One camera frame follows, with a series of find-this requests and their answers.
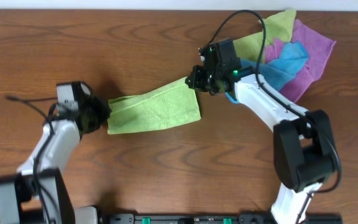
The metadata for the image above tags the light green microfiber cloth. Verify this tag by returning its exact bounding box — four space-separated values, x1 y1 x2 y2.
108 78 201 134

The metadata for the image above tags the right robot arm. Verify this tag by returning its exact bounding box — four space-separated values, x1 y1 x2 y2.
185 40 339 223

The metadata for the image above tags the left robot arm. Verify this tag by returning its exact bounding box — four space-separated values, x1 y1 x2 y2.
0 81 111 224

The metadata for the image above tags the blue microfiber cloth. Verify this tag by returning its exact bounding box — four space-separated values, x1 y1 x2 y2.
224 40 310 105

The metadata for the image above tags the olive green microfiber cloth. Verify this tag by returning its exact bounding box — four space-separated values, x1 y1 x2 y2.
233 9 296 62

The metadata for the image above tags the purple microfiber cloth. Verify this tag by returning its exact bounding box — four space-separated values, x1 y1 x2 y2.
265 19 336 102

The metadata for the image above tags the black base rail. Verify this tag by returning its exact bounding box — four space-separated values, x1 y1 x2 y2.
104 212 344 224

